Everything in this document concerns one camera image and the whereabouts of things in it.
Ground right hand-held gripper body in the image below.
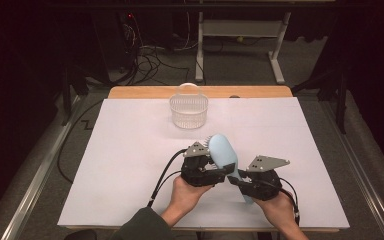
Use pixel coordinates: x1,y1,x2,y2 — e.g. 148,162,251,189
243,154,291,202

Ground white plastic slotted basket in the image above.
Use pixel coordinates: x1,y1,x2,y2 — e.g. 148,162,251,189
168,82,210,130

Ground white table cover sheet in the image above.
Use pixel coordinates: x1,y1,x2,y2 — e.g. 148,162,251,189
57,97,350,231

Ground white metal desk frame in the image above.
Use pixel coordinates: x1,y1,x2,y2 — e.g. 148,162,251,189
194,0,293,85

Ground person's right hand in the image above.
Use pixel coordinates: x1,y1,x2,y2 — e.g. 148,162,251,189
253,193,298,231

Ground black metal stand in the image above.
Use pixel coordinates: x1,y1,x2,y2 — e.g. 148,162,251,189
291,64,349,135
61,64,91,127

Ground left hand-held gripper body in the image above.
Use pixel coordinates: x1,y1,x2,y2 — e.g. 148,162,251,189
180,141,214,187

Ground person's left hand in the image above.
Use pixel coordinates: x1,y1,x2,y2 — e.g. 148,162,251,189
161,175,214,228

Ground dark curtain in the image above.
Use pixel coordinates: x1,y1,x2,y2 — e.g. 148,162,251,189
0,0,64,231
326,0,384,183

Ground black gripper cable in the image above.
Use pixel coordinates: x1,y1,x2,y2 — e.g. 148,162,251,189
146,148,188,208
277,176,302,226

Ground light blue hairbrush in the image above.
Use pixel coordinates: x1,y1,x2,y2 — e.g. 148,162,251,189
203,133,255,205

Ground black computer tower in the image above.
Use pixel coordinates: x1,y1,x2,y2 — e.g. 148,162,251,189
91,11,138,73

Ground wooden table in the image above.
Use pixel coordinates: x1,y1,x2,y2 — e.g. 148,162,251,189
64,85,341,233

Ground metal floor rail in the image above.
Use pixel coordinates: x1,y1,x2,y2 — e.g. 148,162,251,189
319,99,384,240
0,94,83,240

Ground tangle of floor cables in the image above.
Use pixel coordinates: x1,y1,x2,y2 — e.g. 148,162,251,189
121,13,192,86

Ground long black floor cable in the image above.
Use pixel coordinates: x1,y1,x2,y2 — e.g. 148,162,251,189
57,99,105,184

